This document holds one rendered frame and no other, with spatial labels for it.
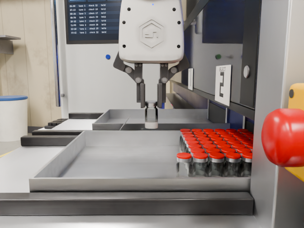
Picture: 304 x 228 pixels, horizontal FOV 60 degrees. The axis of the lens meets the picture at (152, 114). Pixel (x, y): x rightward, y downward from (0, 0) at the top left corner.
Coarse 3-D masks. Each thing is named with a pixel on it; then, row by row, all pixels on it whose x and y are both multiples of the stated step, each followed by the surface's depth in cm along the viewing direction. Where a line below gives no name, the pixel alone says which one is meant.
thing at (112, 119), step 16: (112, 112) 90; (128, 112) 90; (144, 112) 90; (160, 112) 90; (176, 112) 90; (192, 112) 90; (96, 128) 65; (112, 128) 65; (128, 128) 65; (144, 128) 65; (160, 128) 65; (176, 128) 65; (192, 128) 65; (208, 128) 65; (224, 128) 65
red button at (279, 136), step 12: (264, 120) 19; (276, 120) 17; (288, 120) 17; (300, 120) 17; (264, 132) 19; (276, 132) 17; (288, 132) 16; (300, 132) 16; (264, 144) 19; (276, 144) 17; (288, 144) 16; (300, 144) 16; (276, 156) 17; (288, 156) 17; (300, 156) 16
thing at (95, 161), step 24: (72, 144) 47; (96, 144) 57; (120, 144) 57; (144, 144) 57; (168, 144) 57; (48, 168) 36; (72, 168) 44; (96, 168) 44; (120, 168) 44; (144, 168) 44; (168, 168) 44; (48, 192) 31
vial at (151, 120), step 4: (148, 104) 43; (152, 104) 43; (156, 104) 43; (148, 108) 43; (152, 108) 43; (156, 108) 44; (148, 112) 43; (152, 112) 43; (156, 112) 43; (148, 116) 43; (152, 116) 43; (156, 116) 44; (148, 120) 43; (152, 120) 43; (156, 120) 44; (148, 124) 43; (152, 124) 43; (156, 124) 44; (148, 128) 44; (152, 128) 44
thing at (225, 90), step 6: (216, 66) 46; (222, 66) 42; (228, 66) 39; (216, 72) 46; (228, 72) 39; (216, 78) 46; (222, 78) 42; (228, 78) 39; (216, 84) 46; (228, 84) 39; (216, 90) 46; (222, 90) 42; (228, 90) 39; (216, 96) 46; (228, 96) 39; (222, 102) 42; (228, 102) 39
